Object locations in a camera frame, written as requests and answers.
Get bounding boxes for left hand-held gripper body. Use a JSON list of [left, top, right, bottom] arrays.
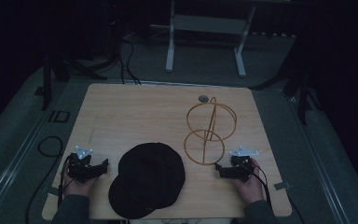
[[65, 145, 103, 184]]

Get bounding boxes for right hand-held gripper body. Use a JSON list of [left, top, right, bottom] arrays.
[[227, 145, 260, 183]]

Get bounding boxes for black cap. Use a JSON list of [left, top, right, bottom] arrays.
[[107, 142, 186, 220]]

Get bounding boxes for gold wire hat stand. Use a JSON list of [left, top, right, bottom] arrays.
[[183, 96, 238, 166]]

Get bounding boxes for person's left hand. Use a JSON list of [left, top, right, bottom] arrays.
[[62, 168, 99, 198]]

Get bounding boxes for person's right hand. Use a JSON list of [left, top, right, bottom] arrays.
[[233, 157, 266, 204]]

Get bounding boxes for grey tape piece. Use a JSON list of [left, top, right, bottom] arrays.
[[46, 186, 61, 197], [272, 181, 292, 191]]

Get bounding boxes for black tripod stand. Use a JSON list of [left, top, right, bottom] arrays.
[[251, 66, 312, 126], [41, 50, 107, 112]]

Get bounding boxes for white metal stand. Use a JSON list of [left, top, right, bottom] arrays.
[[150, 0, 257, 78]]

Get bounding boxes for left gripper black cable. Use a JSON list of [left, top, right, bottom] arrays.
[[57, 154, 73, 208]]

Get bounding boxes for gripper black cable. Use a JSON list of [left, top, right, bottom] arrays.
[[57, 154, 73, 208], [249, 162, 306, 224]]

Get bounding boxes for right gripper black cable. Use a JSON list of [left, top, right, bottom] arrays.
[[249, 162, 306, 224]]

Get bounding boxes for looped black floor cable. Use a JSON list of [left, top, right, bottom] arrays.
[[25, 135, 65, 224]]

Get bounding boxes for black cables behind table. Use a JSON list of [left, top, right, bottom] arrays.
[[117, 38, 143, 86]]

